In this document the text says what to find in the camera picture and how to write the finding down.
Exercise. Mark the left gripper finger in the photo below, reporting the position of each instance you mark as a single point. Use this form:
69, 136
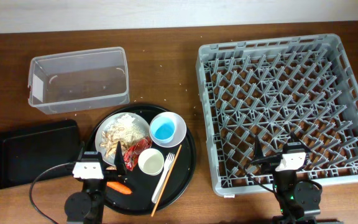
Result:
119, 160
82, 148

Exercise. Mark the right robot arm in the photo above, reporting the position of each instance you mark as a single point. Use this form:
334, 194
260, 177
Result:
298, 198

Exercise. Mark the cream cup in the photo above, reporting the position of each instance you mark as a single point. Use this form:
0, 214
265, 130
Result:
151, 161

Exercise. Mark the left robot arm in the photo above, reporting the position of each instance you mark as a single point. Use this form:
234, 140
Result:
87, 205

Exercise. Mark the blue cup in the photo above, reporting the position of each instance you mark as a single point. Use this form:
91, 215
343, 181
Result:
162, 129

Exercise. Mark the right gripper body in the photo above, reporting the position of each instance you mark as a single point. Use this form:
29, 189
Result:
279, 165

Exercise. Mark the wooden chopstick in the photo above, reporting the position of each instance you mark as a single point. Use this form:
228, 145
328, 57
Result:
166, 180

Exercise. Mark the peanut shells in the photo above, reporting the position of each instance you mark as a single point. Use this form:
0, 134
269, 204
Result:
110, 143

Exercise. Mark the white tissue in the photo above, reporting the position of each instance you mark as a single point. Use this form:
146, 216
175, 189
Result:
126, 119

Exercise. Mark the black round tray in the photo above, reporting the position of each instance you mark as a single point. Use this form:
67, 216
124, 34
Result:
143, 185

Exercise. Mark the orange carrot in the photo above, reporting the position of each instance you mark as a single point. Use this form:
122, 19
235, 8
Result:
119, 187

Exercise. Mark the grey dishwasher rack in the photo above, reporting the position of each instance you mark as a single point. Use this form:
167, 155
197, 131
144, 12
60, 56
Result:
269, 89

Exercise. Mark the rice pile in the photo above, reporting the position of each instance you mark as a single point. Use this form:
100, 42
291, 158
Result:
130, 134

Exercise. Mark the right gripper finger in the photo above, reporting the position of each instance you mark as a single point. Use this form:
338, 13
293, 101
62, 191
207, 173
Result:
258, 154
295, 139

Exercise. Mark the clear plastic bin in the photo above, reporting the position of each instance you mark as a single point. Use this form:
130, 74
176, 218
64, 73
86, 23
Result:
80, 80

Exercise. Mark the grey plate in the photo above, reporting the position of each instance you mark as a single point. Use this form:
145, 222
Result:
104, 126

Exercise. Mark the white plastic fork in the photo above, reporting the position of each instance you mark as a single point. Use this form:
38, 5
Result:
166, 167

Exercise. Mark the black rectangular tray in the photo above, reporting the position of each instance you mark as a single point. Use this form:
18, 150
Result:
25, 153

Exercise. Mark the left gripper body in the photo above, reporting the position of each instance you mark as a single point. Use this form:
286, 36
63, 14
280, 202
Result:
102, 173

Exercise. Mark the red snack wrapper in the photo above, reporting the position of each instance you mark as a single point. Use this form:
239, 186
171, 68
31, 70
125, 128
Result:
131, 156

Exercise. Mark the pink bowl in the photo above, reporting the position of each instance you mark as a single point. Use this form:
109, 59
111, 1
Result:
180, 131

